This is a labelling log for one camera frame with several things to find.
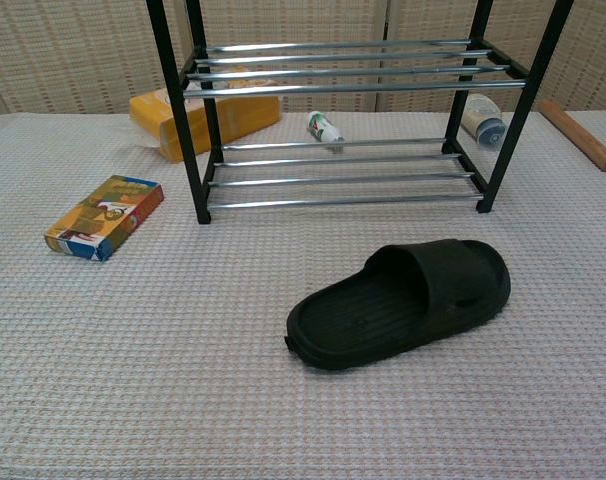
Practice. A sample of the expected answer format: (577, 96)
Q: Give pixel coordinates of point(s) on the beige woven folding screen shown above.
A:
(73, 55)

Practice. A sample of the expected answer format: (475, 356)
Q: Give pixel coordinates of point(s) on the yellow tissue pack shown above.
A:
(238, 120)

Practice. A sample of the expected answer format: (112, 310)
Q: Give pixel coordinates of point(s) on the cream jar with blue lid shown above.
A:
(485, 125)

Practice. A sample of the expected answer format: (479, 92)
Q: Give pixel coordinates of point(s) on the white waffle table cloth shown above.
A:
(183, 325)

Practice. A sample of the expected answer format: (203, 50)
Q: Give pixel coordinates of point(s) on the small white green bottle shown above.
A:
(323, 127)

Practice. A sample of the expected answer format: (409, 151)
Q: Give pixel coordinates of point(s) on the wooden rolling pin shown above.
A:
(578, 135)

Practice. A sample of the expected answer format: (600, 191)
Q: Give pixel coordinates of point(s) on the colourful printed cardboard box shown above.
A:
(103, 217)

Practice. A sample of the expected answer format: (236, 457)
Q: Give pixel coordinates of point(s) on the black metal shoe rack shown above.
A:
(333, 90)

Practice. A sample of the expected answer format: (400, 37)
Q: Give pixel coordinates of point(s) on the black rubber slide sandal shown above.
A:
(383, 305)

